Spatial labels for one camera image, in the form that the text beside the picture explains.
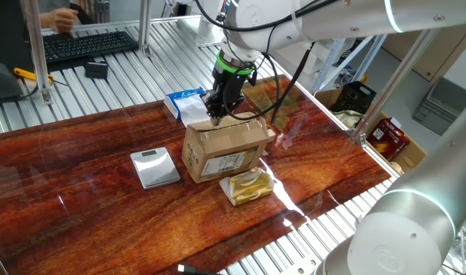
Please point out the bare person forearm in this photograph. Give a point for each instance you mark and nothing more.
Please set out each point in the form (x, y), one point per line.
(43, 20)

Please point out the white camera stand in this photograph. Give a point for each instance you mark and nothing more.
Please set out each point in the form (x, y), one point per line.
(208, 34)

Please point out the yellow wrapped packet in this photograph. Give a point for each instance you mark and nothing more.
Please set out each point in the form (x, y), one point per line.
(250, 187)

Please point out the grey stacked trays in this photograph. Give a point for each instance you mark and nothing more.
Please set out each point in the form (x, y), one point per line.
(443, 107)

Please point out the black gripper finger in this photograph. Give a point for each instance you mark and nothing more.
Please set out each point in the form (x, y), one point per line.
(214, 109)
(228, 107)

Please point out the brown cardboard box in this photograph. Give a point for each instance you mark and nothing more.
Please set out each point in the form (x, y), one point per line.
(225, 147)

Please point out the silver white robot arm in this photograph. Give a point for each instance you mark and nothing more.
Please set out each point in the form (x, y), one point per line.
(332, 23)

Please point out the aluminium frame post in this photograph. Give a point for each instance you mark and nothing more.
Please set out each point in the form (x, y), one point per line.
(393, 82)
(145, 26)
(36, 46)

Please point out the red product box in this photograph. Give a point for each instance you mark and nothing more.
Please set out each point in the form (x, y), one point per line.
(387, 141)

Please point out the person in grey shirt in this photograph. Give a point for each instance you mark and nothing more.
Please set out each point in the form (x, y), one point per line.
(51, 5)

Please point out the black computer monitor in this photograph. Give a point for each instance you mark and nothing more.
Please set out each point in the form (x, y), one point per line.
(7, 34)

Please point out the silver digital scale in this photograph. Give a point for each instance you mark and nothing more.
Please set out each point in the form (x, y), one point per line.
(154, 170)

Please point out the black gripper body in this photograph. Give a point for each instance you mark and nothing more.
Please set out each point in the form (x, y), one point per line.
(231, 84)

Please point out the black office chair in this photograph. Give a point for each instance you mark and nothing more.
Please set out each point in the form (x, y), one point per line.
(82, 14)

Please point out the wooden cabinet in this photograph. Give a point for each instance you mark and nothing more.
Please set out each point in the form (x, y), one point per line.
(439, 53)

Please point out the beige cloth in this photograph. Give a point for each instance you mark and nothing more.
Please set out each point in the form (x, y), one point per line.
(349, 117)

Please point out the black keyboard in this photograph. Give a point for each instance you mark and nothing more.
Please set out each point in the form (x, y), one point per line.
(88, 45)

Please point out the wood pattern table mat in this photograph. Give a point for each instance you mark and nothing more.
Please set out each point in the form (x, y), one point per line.
(84, 214)

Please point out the bare person hand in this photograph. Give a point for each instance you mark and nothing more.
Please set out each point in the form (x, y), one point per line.
(63, 20)

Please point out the small black box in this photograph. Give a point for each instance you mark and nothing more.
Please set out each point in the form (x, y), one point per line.
(96, 70)

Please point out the white metal shelf frame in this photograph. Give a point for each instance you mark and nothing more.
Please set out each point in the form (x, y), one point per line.
(331, 63)

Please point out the open cardboard bin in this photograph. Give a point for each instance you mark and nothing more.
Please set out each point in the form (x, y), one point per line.
(412, 154)

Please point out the blue tissue pack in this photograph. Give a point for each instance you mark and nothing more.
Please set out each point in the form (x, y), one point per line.
(179, 100)

